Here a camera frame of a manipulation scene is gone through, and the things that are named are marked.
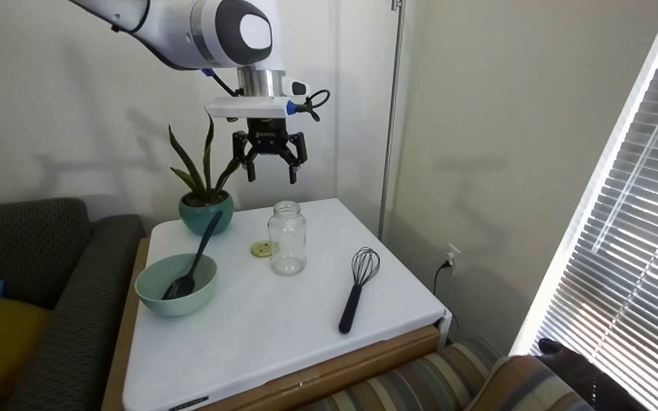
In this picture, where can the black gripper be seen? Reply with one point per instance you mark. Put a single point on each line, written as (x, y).
(266, 132)

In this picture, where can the clear glass jar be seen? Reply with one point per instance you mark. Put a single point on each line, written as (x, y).
(287, 241)

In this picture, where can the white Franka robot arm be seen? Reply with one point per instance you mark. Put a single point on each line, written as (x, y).
(193, 29)

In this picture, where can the yellow jar lid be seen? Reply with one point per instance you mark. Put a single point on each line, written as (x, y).
(264, 249)

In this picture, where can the green snake plant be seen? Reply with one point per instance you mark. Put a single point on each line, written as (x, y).
(207, 168)

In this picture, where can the teal ceramic plant pot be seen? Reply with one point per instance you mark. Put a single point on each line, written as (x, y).
(201, 218)

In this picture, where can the black plastic spoon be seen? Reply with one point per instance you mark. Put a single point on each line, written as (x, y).
(180, 286)

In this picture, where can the pale green bowl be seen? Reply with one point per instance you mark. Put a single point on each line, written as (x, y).
(184, 301)

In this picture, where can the white foam board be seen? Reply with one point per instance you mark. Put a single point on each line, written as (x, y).
(268, 334)

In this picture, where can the brown wooden table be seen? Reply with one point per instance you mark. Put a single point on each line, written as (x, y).
(344, 373)

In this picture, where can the dark grey sofa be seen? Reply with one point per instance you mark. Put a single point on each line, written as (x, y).
(77, 305)

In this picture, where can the striped fabric couch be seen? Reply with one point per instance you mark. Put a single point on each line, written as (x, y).
(404, 384)

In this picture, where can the striped couch cushion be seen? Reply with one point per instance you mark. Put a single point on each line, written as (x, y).
(525, 384)

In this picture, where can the white window blinds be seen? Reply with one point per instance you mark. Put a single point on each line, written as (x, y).
(634, 252)

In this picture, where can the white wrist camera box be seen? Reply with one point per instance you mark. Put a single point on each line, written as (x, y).
(250, 107)

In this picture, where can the grey wall conduit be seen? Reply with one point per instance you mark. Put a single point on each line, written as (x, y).
(390, 115)

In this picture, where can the white wall outlet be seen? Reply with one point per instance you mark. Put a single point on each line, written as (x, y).
(450, 253)

